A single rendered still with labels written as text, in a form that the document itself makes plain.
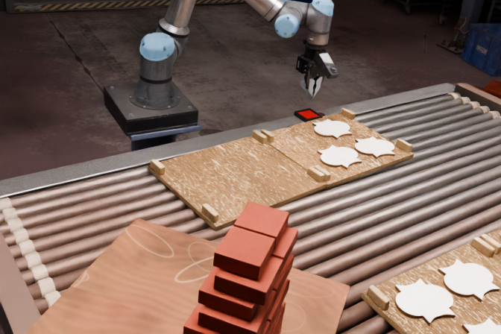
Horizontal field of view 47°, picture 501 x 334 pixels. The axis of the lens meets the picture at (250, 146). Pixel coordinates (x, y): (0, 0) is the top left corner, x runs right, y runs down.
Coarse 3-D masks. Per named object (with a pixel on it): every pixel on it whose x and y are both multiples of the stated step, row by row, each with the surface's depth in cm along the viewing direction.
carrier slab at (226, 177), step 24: (240, 144) 189; (264, 144) 191; (168, 168) 171; (192, 168) 173; (216, 168) 174; (240, 168) 176; (264, 168) 177; (288, 168) 179; (192, 192) 162; (216, 192) 163; (240, 192) 164; (264, 192) 165; (288, 192) 167; (312, 192) 171
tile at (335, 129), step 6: (318, 126) 205; (324, 126) 205; (330, 126) 206; (336, 126) 206; (342, 126) 207; (348, 126) 207; (318, 132) 200; (324, 132) 201; (330, 132) 201; (336, 132) 202; (342, 132) 202; (348, 132) 203; (336, 138) 199
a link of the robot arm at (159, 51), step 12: (156, 36) 203; (168, 36) 204; (144, 48) 199; (156, 48) 197; (168, 48) 199; (144, 60) 200; (156, 60) 199; (168, 60) 202; (144, 72) 203; (156, 72) 201; (168, 72) 204
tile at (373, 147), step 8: (360, 144) 196; (368, 144) 196; (376, 144) 197; (384, 144) 198; (392, 144) 198; (360, 152) 192; (368, 152) 191; (376, 152) 192; (384, 152) 192; (392, 152) 193
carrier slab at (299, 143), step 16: (288, 128) 203; (304, 128) 204; (352, 128) 208; (368, 128) 210; (272, 144) 192; (288, 144) 193; (304, 144) 194; (320, 144) 195; (336, 144) 196; (352, 144) 197; (304, 160) 184; (320, 160) 185; (368, 160) 188; (384, 160) 190; (400, 160) 193; (336, 176) 178; (352, 176) 179
